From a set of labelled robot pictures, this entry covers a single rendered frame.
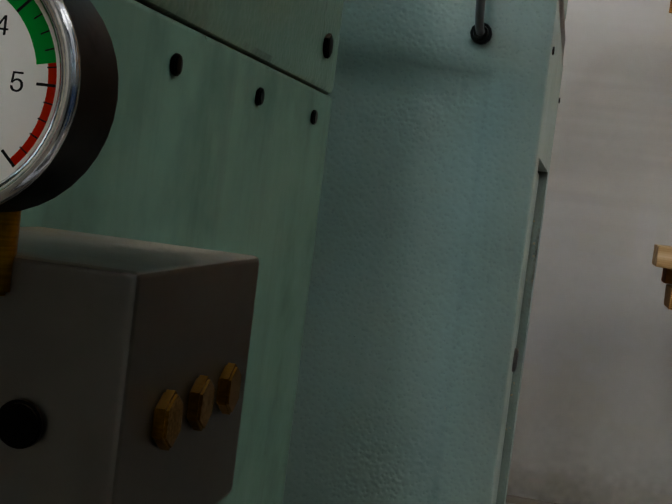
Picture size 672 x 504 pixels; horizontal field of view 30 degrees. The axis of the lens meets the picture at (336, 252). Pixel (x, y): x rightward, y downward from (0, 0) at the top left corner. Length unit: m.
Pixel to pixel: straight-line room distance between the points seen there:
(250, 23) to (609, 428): 2.23
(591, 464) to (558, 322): 0.32
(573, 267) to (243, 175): 2.13
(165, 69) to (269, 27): 0.17
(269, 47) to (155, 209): 0.19
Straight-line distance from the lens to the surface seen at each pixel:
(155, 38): 0.53
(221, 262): 0.37
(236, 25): 0.65
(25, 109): 0.28
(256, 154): 0.71
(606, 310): 2.80
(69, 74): 0.28
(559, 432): 2.83
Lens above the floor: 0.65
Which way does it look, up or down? 3 degrees down
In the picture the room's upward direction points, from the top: 7 degrees clockwise
